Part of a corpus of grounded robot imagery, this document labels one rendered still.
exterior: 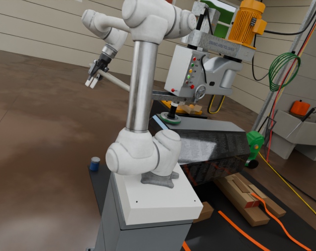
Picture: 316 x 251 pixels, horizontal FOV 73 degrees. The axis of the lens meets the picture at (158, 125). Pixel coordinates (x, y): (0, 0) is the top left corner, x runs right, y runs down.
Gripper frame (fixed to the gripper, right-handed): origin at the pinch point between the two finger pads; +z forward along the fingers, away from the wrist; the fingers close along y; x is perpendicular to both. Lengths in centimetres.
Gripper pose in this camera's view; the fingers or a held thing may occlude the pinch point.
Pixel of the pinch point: (91, 82)
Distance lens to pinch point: 152.0
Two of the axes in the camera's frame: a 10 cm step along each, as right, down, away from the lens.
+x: -7.3, -5.1, 4.4
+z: -5.3, 8.4, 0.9
